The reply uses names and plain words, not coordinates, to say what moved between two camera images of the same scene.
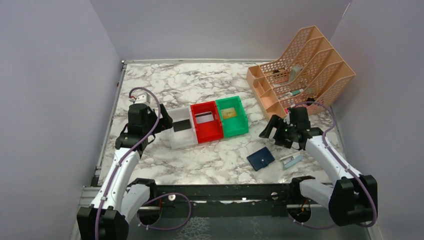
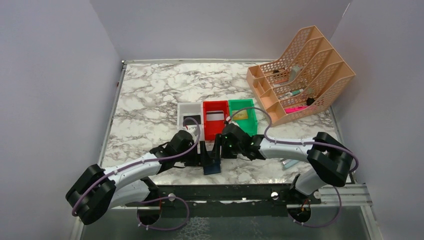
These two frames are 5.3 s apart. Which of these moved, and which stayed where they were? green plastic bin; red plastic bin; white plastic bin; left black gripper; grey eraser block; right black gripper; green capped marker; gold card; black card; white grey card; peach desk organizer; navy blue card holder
Moved: red plastic bin; left black gripper; right black gripper; navy blue card holder; white plastic bin; green plastic bin; black card; white grey card; gold card
Stayed: peach desk organizer; green capped marker; grey eraser block
